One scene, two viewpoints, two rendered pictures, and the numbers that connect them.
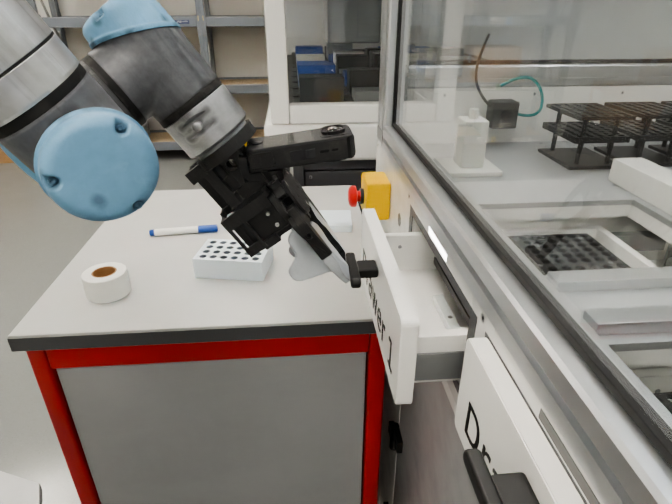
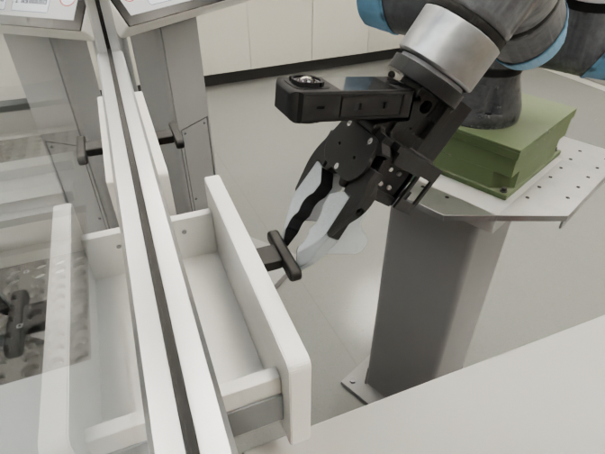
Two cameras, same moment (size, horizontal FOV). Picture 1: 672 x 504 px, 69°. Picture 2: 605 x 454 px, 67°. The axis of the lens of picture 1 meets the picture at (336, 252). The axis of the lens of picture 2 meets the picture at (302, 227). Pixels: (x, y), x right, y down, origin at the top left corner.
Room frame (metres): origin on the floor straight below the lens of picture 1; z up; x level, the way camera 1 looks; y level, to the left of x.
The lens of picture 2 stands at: (0.87, -0.11, 1.20)
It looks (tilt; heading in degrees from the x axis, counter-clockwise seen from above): 37 degrees down; 163
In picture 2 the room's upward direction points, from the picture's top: straight up
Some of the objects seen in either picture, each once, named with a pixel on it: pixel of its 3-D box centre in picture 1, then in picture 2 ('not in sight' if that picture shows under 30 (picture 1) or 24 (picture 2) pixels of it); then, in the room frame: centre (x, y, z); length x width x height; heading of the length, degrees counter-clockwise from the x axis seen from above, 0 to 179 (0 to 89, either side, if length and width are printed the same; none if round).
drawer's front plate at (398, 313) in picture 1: (382, 290); (248, 287); (0.53, -0.06, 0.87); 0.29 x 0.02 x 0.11; 5
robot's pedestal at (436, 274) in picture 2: not in sight; (432, 294); (0.18, 0.45, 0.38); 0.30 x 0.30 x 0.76; 28
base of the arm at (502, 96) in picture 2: not in sight; (482, 86); (0.18, 0.45, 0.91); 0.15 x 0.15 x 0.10
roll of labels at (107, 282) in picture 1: (106, 282); not in sight; (0.70, 0.38, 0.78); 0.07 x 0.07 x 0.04
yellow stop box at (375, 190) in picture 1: (373, 195); not in sight; (0.86, -0.07, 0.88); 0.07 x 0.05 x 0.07; 5
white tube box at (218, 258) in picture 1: (234, 259); not in sight; (0.79, 0.18, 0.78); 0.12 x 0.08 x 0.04; 84
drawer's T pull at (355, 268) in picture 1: (362, 269); (272, 257); (0.52, -0.03, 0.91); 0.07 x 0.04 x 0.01; 5
